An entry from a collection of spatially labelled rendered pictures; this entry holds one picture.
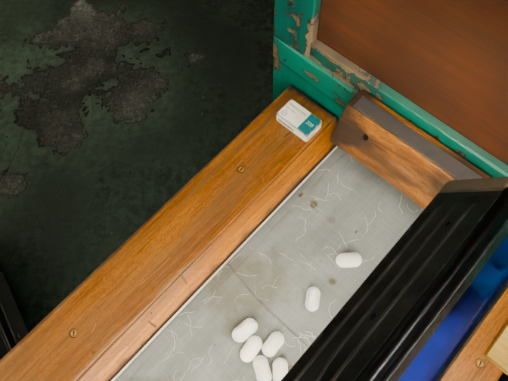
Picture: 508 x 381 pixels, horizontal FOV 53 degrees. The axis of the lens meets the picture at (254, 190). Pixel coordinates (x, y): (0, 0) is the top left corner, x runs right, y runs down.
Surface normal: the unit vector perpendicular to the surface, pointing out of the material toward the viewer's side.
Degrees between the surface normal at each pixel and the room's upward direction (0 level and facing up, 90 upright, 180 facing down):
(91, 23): 0
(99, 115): 0
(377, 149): 67
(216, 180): 0
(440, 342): 58
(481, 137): 90
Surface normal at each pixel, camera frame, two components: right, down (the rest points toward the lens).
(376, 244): -0.03, -0.42
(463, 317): 0.61, 0.29
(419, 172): -0.63, 0.47
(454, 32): -0.67, 0.68
